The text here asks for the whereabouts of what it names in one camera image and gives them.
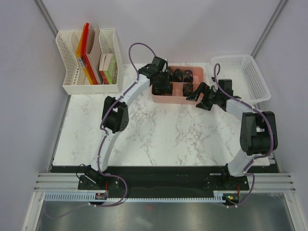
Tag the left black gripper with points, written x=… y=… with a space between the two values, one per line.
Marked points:
x=165 y=73

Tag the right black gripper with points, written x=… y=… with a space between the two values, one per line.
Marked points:
x=195 y=96

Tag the long black necktie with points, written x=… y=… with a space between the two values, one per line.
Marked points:
x=168 y=91

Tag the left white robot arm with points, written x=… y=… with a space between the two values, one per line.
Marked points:
x=115 y=119

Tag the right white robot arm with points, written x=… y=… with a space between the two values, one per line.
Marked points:
x=258 y=132

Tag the rolled tie floral left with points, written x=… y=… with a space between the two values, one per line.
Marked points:
x=156 y=91

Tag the rolled tie back left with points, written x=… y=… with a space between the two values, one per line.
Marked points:
x=170 y=74

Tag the rolled tie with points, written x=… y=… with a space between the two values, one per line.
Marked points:
x=170 y=74
x=187 y=89
x=188 y=76
x=178 y=75

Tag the rolled tie front right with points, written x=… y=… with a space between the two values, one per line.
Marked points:
x=187 y=89

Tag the rolled tie back middle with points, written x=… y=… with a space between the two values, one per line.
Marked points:
x=178 y=75

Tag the pink compartment tray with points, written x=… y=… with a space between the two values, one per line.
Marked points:
x=177 y=96

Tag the rolled tie back right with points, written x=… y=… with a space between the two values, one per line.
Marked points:
x=188 y=76

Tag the green book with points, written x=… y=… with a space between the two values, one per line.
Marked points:
x=111 y=73

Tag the white plastic basket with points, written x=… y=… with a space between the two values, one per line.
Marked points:
x=247 y=80

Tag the cream paperback book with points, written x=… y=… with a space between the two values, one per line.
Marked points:
x=104 y=61

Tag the cream desktop file organizer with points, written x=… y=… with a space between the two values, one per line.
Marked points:
x=82 y=71

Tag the beige cardboard folder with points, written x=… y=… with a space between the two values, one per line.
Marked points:
x=94 y=52

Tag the red orange folder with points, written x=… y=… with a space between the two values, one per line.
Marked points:
x=81 y=55

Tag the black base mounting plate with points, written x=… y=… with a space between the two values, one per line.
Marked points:
x=169 y=181

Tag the white slotted cable duct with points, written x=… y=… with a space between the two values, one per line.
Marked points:
x=95 y=197

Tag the aluminium frame rail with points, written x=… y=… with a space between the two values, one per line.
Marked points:
x=68 y=182

